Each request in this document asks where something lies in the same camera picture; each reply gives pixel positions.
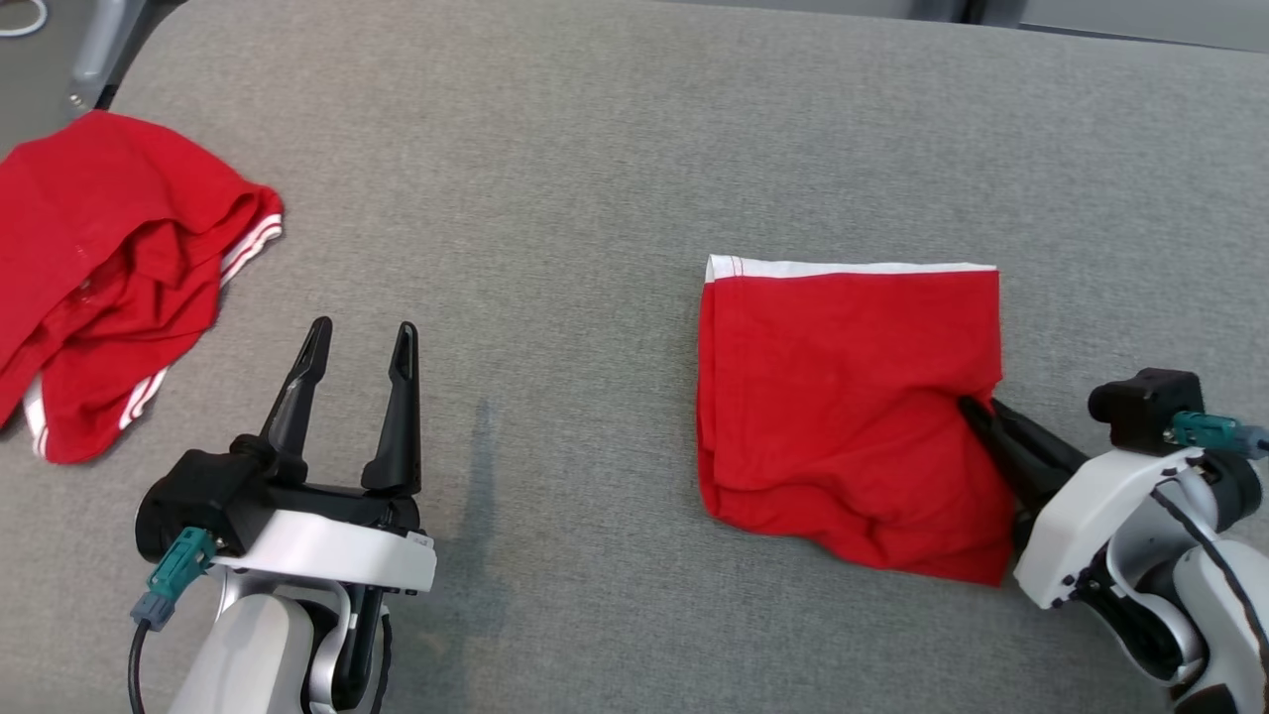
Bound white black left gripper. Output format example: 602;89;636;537
213;317;437;596

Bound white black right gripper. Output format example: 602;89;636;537
959;397;1207;609

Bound red shorts with white trim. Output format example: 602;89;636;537
696;255;1018;587

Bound red t-shirt with striped cuffs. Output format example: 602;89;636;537
0;109;286;465

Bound grey fabric sofa seat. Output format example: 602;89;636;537
0;0;1269;714

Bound teal plug right camera cable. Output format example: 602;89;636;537
1168;412;1269;461

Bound teal plug camera cable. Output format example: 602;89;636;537
1168;412;1269;461
126;528;218;714

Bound teal plug left camera cable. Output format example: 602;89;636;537
126;528;218;714

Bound white cord loop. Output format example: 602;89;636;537
0;0;50;39

